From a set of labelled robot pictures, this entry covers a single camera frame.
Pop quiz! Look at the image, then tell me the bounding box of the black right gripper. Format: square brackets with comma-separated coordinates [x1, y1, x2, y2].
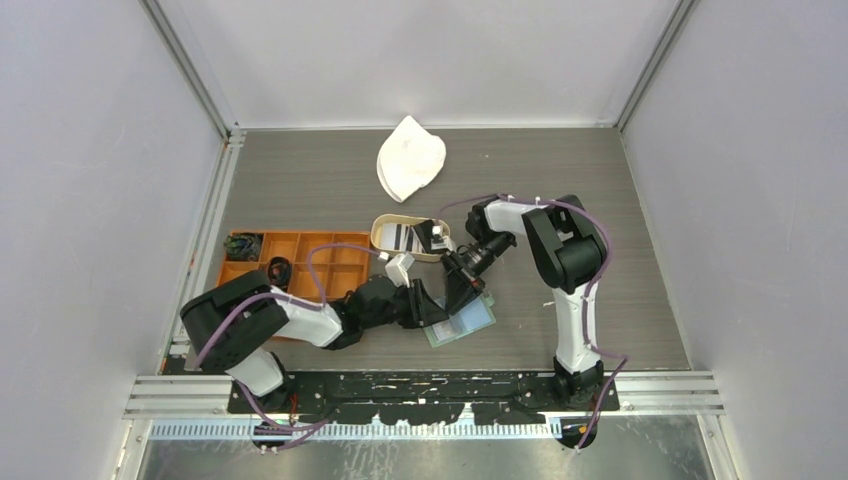
[442, 231, 514, 316]

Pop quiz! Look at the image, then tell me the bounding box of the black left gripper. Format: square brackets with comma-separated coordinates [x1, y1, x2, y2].
[362, 278, 448, 330]

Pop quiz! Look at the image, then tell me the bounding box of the green card holder wallet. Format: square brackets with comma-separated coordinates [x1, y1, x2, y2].
[423, 293, 496, 348]

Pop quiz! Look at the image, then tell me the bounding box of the beige oval card tray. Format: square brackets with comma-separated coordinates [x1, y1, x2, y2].
[370, 214, 457, 263]

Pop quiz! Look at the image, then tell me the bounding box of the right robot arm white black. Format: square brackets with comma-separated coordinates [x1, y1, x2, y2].
[442, 194, 608, 411]

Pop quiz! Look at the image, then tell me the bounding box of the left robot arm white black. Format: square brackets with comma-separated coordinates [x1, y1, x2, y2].
[179, 271, 449, 413]

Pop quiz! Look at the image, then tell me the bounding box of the silver credit card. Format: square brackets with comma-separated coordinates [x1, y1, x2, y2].
[378, 223, 400, 250]

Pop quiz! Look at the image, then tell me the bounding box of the orange compartment organizer tray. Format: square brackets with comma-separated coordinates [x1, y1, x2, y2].
[215, 229, 372, 343]

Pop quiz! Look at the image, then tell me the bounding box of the white folded cloth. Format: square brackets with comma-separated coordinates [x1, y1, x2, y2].
[376, 115, 447, 203]

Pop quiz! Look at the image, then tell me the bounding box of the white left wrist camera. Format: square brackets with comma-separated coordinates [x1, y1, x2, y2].
[384, 252, 415, 287]

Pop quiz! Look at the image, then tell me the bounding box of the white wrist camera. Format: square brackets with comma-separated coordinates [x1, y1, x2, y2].
[430, 224, 456, 255]
[384, 252, 415, 287]

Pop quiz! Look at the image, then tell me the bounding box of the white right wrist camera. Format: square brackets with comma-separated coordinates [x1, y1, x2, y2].
[430, 224, 456, 255]

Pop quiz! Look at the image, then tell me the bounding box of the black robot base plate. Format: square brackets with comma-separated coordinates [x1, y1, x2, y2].
[260, 371, 620, 426]

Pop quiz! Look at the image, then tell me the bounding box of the black red coiled strap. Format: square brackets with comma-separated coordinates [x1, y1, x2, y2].
[266, 258, 295, 287]

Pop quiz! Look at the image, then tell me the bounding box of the dark green coiled strap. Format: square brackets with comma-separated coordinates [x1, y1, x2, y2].
[223, 232, 265, 262]

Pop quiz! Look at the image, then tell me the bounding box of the aluminium frame rail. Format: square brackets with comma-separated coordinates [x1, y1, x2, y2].
[124, 370, 724, 418]

